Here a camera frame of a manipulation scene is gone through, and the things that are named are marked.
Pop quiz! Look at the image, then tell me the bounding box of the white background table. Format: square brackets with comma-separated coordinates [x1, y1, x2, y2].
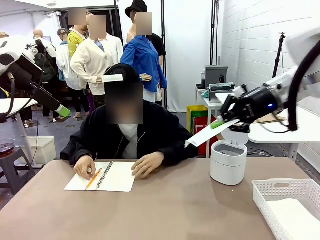
[0, 97, 38, 168]

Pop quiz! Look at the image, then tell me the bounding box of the yellow bag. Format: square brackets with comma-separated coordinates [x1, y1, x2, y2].
[186, 105, 209, 137]

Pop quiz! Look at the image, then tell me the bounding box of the grey plastic stool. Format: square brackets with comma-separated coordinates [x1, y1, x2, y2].
[0, 147, 36, 196]

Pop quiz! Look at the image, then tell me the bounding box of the capped mannequin in white shirt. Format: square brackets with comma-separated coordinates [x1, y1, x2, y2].
[55, 28, 85, 118]

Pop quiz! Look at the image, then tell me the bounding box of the mannequin in yellow shirt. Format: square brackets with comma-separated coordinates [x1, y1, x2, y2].
[67, 8, 89, 60]

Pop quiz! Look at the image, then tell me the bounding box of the black baseball cap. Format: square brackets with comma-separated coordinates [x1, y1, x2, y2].
[104, 63, 141, 85]

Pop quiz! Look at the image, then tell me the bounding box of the orange pencil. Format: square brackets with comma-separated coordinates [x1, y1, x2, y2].
[84, 167, 103, 191]

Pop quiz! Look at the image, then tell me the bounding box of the white spiral notebook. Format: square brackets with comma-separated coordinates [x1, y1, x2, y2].
[63, 161, 136, 193]

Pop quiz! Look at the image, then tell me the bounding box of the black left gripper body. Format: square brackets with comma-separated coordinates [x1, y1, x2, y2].
[9, 55, 43, 89]

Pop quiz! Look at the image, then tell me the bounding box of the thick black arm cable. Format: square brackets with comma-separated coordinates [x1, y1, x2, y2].
[0, 72, 17, 123]
[287, 39, 320, 132]

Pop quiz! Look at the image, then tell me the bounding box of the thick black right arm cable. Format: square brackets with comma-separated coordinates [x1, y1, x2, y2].
[287, 39, 320, 132]

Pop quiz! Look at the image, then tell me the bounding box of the brown cardboard piece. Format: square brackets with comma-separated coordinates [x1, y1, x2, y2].
[253, 114, 288, 125]

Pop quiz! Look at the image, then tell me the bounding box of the large white desk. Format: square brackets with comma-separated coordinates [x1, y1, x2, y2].
[215, 92, 320, 163]

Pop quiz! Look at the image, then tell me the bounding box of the person in black jacket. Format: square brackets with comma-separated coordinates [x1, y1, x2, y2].
[60, 63, 200, 167]

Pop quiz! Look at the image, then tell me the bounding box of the mannequin in black t-shirt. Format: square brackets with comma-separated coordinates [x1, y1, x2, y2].
[147, 32, 167, 76]

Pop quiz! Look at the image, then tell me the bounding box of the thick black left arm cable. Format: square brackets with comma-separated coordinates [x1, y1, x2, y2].
[0, 72, 17, 123]

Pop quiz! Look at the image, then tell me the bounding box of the mannequin in dark jacket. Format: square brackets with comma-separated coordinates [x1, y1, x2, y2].
[33, 29, 61, 118]

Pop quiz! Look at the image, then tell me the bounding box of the black light stand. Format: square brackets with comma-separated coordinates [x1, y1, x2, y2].
[209, 0, 221, 66]

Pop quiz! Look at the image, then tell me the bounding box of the torn white notebook sheet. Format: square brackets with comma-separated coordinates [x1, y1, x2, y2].
[184, 119, 241, 148]

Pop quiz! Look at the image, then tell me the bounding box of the black backdrop pole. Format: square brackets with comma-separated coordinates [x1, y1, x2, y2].
[161, 0, 168, 111]

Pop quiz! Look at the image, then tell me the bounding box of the person's left hand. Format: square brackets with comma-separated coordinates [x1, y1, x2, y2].
[131, 151, 165, 180]

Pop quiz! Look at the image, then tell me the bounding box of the black doorway pole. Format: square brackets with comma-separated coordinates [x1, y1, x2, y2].
[113, 0, 125, 47]

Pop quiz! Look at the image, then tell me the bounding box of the white storage box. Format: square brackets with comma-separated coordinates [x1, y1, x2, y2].
[17, 136, 57, 166]

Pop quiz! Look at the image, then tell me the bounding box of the small white side table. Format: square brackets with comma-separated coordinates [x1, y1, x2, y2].
[195, 84, 227, 158]

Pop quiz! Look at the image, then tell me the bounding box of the mannequin in cream jacket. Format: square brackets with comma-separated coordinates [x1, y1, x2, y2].
[70, 15, 125, 111]

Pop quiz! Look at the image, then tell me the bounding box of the white paper stack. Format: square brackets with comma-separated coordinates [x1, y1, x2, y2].
[266, 198, 320, 240]

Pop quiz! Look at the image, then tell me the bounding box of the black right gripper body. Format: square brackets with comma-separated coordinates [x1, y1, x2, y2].
[234, 86, 286, 124]

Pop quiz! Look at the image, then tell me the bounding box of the white round trash bin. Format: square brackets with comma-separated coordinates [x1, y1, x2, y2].
[209, 128, 249, 186]

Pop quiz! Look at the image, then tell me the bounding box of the white perforated plastic basket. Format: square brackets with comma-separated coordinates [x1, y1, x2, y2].
[251, 178, 320, 240]

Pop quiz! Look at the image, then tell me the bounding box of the person's black-sleeved right forearm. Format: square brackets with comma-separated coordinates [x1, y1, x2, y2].
[60, 143, 92, 166]

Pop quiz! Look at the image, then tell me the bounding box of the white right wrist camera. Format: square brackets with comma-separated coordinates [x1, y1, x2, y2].
[233, 84, 249, 97]

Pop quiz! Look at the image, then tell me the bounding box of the black bucket hat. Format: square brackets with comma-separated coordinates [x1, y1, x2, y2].
[124, 0, 148, 19]

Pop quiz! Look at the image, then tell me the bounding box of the white head-mounted camera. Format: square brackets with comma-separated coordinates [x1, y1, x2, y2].
[101, 74, 124, 83]

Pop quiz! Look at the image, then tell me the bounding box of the mannequin in blue shirt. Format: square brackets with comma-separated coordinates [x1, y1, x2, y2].
[120, 12, 168, 104]

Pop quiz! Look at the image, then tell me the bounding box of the person's right hand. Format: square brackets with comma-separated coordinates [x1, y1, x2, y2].
[73, 157, 97, 181]

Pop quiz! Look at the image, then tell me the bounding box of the black camera tripod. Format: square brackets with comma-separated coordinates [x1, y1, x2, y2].
[272, 32, 287, 78]

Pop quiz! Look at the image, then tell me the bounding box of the grey box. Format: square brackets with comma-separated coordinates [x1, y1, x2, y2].
[204, 65, 229, 89]

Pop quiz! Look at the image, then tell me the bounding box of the dark glass bowl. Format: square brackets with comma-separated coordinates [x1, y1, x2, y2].
[0, 138, 16, 158]

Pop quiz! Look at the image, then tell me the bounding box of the grey tray with green contents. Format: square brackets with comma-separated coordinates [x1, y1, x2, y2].
[208, 83, 236, 102]

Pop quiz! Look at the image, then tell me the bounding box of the green bag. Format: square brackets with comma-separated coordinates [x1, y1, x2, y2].
[191, 109, 210, 119]

